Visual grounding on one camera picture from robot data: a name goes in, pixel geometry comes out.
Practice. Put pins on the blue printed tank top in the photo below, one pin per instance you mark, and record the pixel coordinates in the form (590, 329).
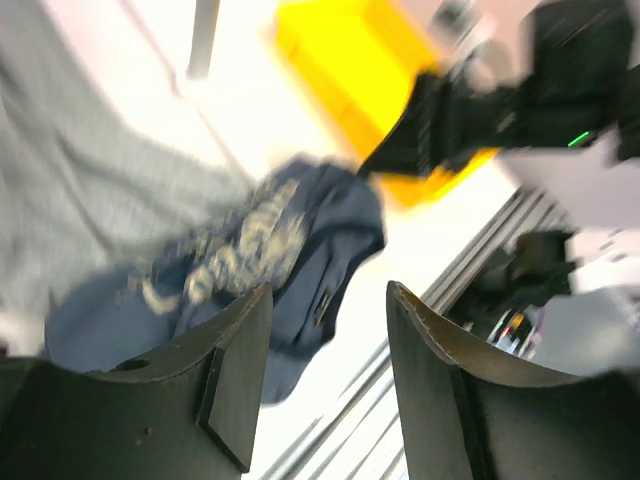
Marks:
(304, 232)

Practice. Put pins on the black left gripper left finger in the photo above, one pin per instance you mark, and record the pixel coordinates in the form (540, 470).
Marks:
(185, 410)

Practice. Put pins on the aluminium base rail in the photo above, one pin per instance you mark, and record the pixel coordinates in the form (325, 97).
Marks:
(342, 421)

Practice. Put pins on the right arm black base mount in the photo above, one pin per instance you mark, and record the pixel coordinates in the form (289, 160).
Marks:
(503, 304)

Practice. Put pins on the grey tank top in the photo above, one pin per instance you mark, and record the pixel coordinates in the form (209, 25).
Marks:
(80, 190)

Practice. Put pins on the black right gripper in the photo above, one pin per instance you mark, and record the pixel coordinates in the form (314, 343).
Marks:
(445, 122)

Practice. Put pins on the yellow plastic tray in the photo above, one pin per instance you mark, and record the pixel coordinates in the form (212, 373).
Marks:
(358, 59)

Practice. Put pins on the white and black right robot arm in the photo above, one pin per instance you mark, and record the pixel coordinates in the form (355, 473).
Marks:
(579, 85)

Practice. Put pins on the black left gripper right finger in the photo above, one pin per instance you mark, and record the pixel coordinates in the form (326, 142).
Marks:
(471, 411)

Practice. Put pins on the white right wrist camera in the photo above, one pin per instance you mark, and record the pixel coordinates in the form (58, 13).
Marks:
(470, 34)

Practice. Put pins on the silver white clothes rack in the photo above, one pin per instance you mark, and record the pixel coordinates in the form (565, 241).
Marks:
(189, 82)

